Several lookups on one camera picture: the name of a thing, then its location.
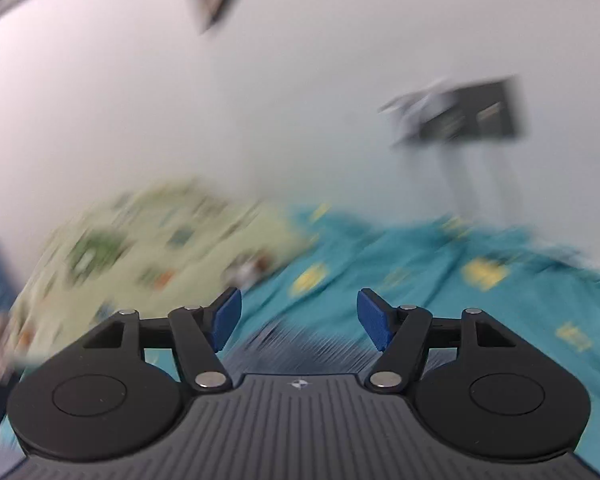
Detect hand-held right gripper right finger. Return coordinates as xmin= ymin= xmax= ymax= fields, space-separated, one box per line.
xmin=356 ymin=288 xmax=515 ymax=393

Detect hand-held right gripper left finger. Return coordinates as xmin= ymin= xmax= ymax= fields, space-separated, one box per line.
xmin=82 ymin=287 xmax=243 ymax=392

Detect striped denim garment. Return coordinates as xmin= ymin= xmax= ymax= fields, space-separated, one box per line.
xmin=217 ymin=322 xmax=396 ymax=376

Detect teal printed bed sheet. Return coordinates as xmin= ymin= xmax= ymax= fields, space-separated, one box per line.
xmin=0 ymin=205 xmax=600 ymax=476

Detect dark wall box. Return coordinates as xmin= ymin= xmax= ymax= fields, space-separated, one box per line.
xmin=380 ymin=76 xmax=528 ymax=148

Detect white wall cables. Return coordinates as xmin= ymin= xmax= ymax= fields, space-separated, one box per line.
xmin=437 ymin=145 xmax=518 ymax=216

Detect green cartoon printed blanket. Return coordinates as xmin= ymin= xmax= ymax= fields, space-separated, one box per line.
xmin=10 ymin=177 xmax=316 ymax=366

